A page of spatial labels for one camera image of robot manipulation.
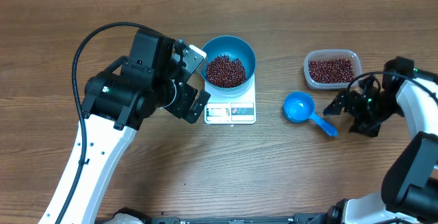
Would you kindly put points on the blue plastic measuring scoop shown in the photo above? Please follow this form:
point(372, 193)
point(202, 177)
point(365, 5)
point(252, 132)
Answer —
point(298, 107)

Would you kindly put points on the clear plastic bean container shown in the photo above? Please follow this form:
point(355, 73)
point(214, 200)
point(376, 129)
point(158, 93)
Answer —
point(330, 54)

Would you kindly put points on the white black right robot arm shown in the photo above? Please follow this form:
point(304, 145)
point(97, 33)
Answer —
point(408, 193)

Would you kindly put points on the white digital kitchen scale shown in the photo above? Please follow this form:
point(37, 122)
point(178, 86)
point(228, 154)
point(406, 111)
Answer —
point(231, 107)

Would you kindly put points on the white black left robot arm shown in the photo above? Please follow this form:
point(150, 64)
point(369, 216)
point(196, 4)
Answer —
point(116, 101)

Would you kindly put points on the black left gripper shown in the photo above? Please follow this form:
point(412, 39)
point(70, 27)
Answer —
point(187, 94)

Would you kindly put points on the red beans in bowl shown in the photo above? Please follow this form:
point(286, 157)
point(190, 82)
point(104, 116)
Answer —
point(225, 72)

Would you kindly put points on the red adzuki beans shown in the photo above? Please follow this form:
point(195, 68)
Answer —
point(334, 71)

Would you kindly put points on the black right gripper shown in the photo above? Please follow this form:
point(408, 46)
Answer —
point(367, 128)

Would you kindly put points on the teal plastic bowl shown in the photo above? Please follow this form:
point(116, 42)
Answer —
point(234, 47)

